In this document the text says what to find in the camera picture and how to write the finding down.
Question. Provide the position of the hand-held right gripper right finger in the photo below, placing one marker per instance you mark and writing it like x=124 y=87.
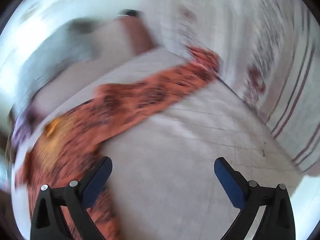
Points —
x=228 y=182

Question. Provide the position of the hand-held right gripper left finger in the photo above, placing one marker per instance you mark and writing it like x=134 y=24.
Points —
x=96 y=182

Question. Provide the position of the orange floral garment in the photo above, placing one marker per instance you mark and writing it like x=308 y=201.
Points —
x=140 y=100

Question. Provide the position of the bed with pale sheet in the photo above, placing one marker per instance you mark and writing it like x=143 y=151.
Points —
x=175 y=155

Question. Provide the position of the purple cloth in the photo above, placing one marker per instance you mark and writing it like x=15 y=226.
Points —
x=21 y=130

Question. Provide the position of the grey quilted pillow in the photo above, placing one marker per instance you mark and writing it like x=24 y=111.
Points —
x=50 y=55

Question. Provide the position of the pink pillow with maroon band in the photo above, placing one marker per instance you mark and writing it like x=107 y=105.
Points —
x=112 y=42

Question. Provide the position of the striped patterned cloth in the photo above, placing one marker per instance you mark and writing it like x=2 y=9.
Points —
x=250 y=30

